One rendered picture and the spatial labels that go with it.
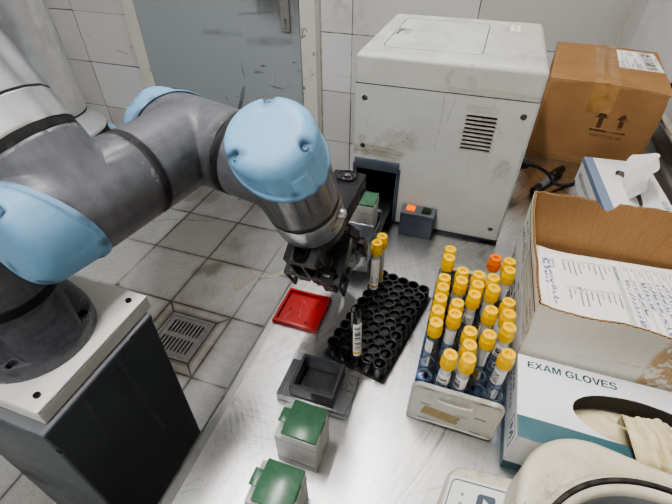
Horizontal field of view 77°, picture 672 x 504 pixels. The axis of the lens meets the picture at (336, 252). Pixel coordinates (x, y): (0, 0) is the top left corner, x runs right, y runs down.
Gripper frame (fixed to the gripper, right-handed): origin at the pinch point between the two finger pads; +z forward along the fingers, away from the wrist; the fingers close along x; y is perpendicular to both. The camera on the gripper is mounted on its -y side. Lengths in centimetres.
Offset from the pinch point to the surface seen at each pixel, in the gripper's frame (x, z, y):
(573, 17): 42, 69, -134
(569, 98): 33, 20, -53
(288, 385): -0.6, -7.1, 19.4
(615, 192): 42, 16, -29
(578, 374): 31.4, -7.6, 9.1
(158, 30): -143, 80, -120
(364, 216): 1.0, 0.9, -8.4
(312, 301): -3.3, 1.5, 6.9
